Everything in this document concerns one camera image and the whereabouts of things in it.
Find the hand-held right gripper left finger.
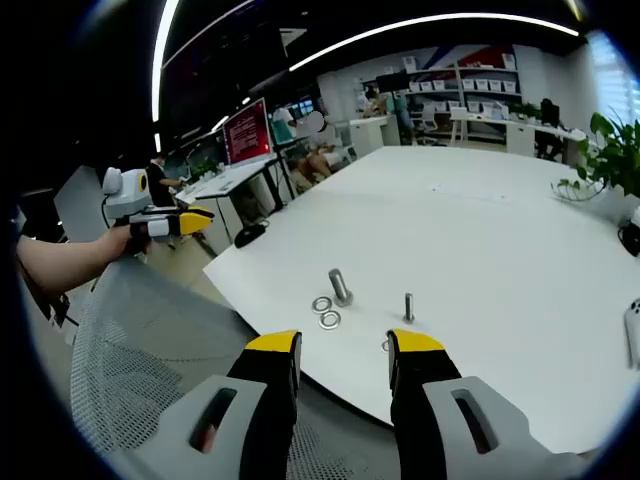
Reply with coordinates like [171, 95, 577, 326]
[119, 328, 304, 480]

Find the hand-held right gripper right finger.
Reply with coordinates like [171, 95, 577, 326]
[385, 327, 591, 480]

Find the large threaded stud bolt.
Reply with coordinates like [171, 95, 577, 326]
[327, 268, 355, 308]

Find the person's left hand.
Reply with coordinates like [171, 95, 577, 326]
[98, 223, 152, 262]

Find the white standing desk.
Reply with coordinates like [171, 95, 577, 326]
[174, 154, 296, 256]

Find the grey partition panel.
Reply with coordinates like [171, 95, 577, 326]
[53, 164, 110, 245]

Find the black computer mouse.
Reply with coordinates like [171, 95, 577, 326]
[233, 223, 270, 250]

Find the red screen monitor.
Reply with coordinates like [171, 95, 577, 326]
[221, 97, 275, 169]

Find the grey mesh office chair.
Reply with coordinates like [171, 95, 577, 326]
[69, 257, 401, 480]

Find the ceiling light strip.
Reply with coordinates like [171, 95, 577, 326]
[151, 0, 181, 124]
[287, 12, 581, 74]

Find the white cabinet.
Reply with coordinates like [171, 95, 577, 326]
[349, 115, 401, 157]

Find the long white counter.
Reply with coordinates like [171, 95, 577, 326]
[449, 112, 591, 161]

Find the green potted plant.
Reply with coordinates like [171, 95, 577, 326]
[552, 109, 640, 201]

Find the white storage shelf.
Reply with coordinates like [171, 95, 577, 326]
[399, 49, 521, 141]

